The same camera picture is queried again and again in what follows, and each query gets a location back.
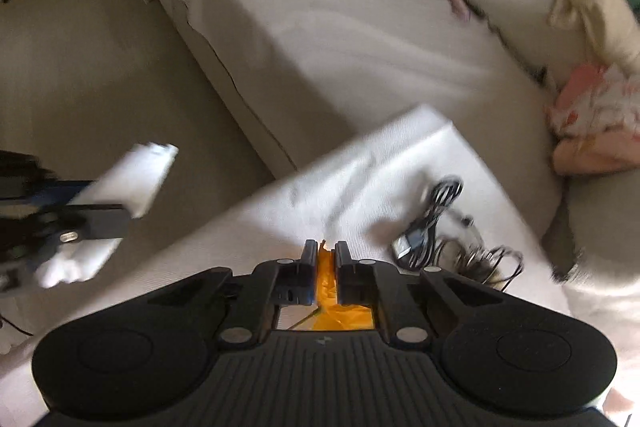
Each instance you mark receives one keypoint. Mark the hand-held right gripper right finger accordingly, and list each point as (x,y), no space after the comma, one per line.
(344,268)

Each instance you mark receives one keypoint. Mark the beige sofa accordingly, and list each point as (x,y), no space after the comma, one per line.
(325,32)

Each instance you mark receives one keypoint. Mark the white plush pillow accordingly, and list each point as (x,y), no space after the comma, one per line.
(610,312)

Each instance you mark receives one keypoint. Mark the pink floral cloth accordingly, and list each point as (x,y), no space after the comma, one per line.
(595,102)

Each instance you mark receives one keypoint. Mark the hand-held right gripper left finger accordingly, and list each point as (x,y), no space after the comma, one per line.
(307,268)

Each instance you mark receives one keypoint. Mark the orange cloth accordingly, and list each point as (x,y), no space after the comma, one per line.
(330,289)

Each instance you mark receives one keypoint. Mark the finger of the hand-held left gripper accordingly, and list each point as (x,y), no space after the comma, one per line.
(100,222)
(50,193)

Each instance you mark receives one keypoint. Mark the white cloth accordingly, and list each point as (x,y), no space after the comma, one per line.
(135,179)

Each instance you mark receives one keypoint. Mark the peach cloth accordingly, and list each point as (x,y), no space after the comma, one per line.
(590,157)

